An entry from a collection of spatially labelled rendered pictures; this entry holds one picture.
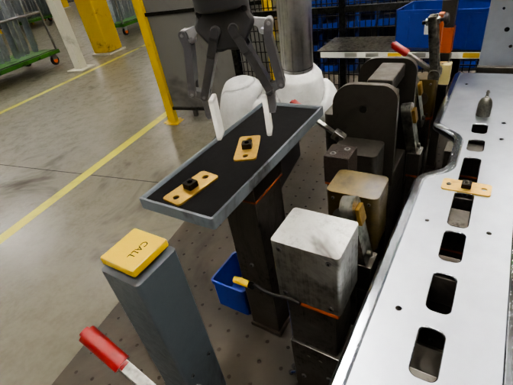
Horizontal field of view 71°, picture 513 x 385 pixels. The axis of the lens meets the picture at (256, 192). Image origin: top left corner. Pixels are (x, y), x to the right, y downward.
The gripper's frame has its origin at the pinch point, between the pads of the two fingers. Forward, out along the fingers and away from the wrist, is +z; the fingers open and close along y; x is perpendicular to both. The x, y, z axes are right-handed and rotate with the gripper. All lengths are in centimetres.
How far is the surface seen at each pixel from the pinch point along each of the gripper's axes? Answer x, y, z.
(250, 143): -0.6, 0.6, 4.2
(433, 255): -11.0, 28.9, 21.3
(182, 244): 26, -32, 51
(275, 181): 0.2, 3.8, 12.7
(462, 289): -17.7, 30.8, 21.3
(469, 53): 82, 65, 20
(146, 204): -14.5, -13.2, 5.4
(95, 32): 674, -405, 80
